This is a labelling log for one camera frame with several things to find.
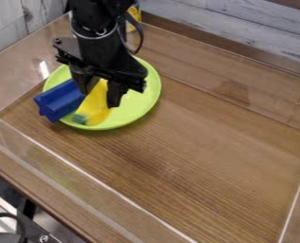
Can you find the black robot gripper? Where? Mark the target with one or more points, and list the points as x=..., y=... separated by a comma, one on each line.
x=101, y=57

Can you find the yellow toy banana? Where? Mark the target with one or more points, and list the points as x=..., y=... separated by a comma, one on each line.
x=94, y=110

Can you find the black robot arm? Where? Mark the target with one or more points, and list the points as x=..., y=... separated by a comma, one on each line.
x=98, y=17

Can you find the green round plate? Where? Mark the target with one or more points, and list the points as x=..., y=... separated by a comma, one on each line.
x=136, y=104

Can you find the blue plastic block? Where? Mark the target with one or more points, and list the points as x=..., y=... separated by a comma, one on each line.
x=60, y=101

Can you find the yellow labelled can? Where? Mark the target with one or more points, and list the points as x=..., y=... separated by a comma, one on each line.
x=134, y=11

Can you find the black metal stand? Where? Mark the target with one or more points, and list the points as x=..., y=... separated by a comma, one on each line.
x=36, y=233

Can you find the clear acrylic front wall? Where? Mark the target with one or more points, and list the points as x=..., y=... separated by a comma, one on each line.
x=98, y=213

